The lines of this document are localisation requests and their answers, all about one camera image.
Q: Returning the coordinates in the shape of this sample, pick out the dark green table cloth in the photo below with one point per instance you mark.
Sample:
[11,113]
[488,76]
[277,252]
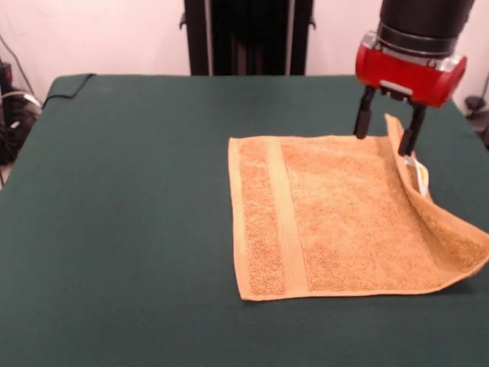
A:
[114,229]

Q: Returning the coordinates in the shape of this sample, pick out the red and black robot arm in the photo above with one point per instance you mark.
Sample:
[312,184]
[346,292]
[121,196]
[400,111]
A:
[420,19]

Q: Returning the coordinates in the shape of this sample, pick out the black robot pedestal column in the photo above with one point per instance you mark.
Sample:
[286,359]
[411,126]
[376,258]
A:
[248,38]

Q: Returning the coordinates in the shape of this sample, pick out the orange-brown terry towel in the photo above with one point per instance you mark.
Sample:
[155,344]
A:
[344,214]

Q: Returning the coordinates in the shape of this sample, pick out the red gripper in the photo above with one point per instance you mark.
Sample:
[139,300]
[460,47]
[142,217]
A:
[412,76]

